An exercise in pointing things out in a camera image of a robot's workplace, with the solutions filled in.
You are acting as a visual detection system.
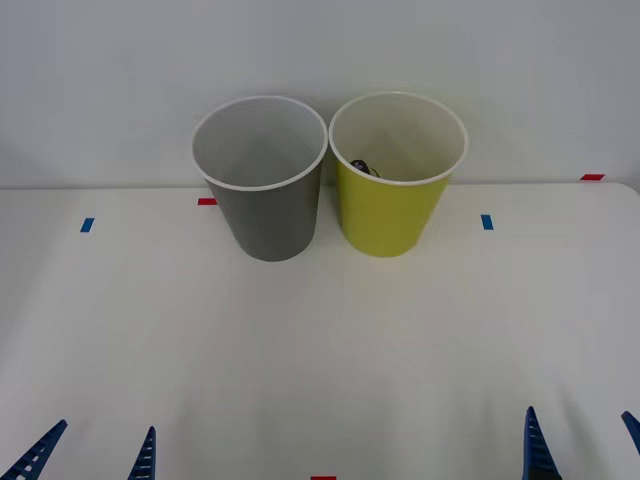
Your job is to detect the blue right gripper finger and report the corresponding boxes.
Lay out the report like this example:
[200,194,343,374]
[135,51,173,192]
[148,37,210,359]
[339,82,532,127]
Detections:
[620,410,640,442]
[523,405,562,480]

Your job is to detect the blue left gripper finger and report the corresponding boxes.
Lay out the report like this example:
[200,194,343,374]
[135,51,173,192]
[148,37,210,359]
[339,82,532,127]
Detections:
[0,418,69,480]
[125,425,158,480]

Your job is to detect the yellow label plastic bottle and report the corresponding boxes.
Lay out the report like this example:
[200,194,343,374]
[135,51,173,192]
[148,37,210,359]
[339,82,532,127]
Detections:
[349,158,384,179]

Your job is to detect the yellow-green plastic waste bin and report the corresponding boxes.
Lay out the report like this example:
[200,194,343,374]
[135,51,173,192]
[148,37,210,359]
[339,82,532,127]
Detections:
[327,90,470,259]

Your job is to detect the grey plastic waste bin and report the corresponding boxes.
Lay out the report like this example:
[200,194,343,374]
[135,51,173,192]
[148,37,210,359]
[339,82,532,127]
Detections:
[191,95,330,263]

